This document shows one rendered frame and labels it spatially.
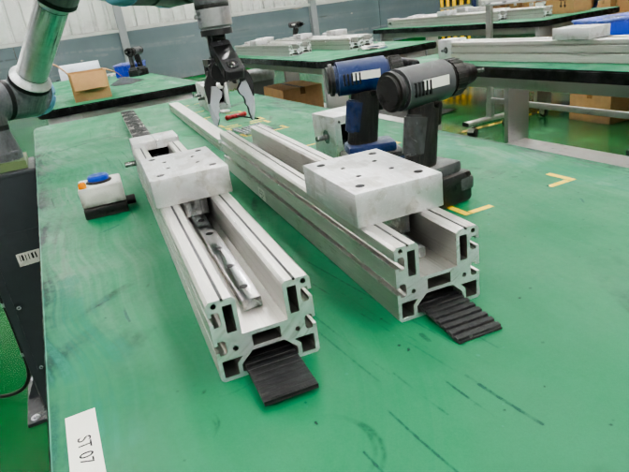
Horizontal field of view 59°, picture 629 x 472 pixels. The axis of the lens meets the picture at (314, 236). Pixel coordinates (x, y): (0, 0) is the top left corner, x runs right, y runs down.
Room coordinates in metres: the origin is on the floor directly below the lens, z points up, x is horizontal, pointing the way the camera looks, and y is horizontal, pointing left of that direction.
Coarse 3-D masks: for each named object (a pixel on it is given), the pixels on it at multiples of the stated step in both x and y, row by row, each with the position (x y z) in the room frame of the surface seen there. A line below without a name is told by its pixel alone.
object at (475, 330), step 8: (480, 320) 0.47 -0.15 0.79; (488, 320) 0.47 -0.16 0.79; (456, 328) 0.47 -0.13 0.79; (464, 328) 0.46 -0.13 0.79; (472, 328) 0.46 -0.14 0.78; (480, 328) 0.46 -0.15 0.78; (488, 328) 0.46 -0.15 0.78; (496, 328) 0.46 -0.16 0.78; (456, 336) 0.45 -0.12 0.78; (464, 336) 0.45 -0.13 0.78; (472, 336) 0.45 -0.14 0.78
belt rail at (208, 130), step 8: (168, 104) 2.36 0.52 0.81; (176, 104) 2.30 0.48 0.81; (176, 112) 2.19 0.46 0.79; (184, 112) 2.03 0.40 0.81; (192, 112) 2.01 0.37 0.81; (184, 120) 2.00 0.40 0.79; (192, 120) 1.84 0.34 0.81; (200, 120) 1.81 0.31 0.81; (200, 128) 1.69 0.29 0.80; (208, 128) 1.64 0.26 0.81; (216, 128) 1.62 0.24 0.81; (208, 136) 1.63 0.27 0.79; (216, 136) 1.51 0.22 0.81; (216, 144) 1.49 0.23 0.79
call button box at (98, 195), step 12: (84, 180) 1.08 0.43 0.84; (108, 180) 1.05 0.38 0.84; (120, 180) 1.04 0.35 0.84; (84, 192) 1.01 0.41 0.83; (96, 192) 1.02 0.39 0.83; (108, 192) 1.02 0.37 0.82; (120, 192) 1.03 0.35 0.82; (84, 204) 1.01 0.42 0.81; (96, 204) 1.01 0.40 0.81; (108, 204) 1.02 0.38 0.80; (120, 204) 1.03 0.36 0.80; (96, 216) 1.01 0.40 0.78
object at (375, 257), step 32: (256, 128) 1.23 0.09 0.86; (256, 160) 0.97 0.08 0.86; (288, 160) 1.03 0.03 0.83; (320, 160) 0.88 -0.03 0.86; (256, 192) 1.01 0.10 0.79; (288, 192) 0.81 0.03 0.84; (320, 224) 0.69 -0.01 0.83; (384, 224) 0.57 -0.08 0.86; (416, 224) 0.60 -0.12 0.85; (448, 224) 0.54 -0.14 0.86; (352, 256) 0.62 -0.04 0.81; (384, 256) 0.54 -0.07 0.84; (416, 256) 0.51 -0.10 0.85; (448, 256) 0.54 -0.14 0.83; (384, 288) 0.53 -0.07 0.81; (416, 288) 0.51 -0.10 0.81
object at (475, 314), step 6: (462, 312) 0.49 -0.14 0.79; (468, 312) 0.49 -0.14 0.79; (474, 312) 0.49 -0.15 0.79; (480, 312) 0.49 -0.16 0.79; (486, 312) 0.49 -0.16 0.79; (444, 318) 0.48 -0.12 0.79; (450, 318) 0.48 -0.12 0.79; (456, 318) 0.48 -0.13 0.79; (462, 318) 0.48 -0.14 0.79; (468, 318) 0.48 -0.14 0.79; (474, 318) 0.48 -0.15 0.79; (480, 318) 0.48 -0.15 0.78; (438, 324) 0.48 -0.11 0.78; (444, 324) 0.48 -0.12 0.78; (450, 324) 0.47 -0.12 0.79; (456, 324) 0.47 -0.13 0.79; (462, 324) 0.47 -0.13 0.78; (444, 330) 0.47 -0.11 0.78; (450, 330) 0.47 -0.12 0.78
